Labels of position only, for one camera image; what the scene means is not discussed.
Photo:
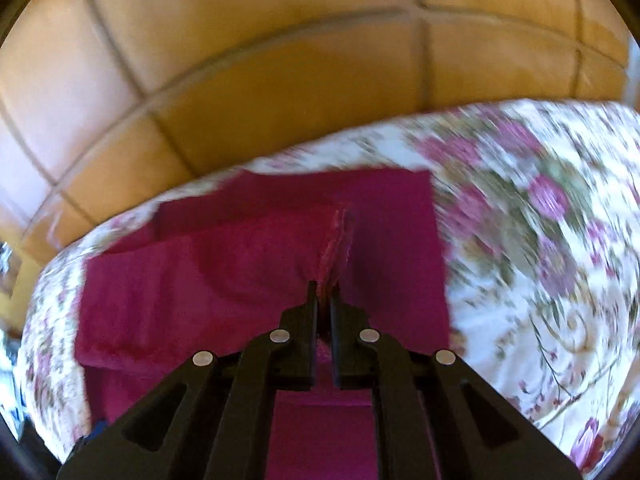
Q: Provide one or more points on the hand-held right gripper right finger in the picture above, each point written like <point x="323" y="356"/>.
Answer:
<point x="345" y="345"/>

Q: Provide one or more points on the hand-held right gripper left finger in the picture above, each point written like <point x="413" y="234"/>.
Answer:
<point x="302" y="340"/>

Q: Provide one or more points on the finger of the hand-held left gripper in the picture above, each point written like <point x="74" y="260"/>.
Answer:
<point x="94" y="434"/>

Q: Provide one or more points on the maroon knit sweater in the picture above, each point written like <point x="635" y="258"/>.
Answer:
<point x="225" y="270"/>

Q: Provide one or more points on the floral bedspread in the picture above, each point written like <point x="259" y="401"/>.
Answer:
<point x="525" y="270"/>

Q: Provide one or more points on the wooden wardrobe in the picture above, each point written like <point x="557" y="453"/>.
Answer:
<point x="250" y="85"/>

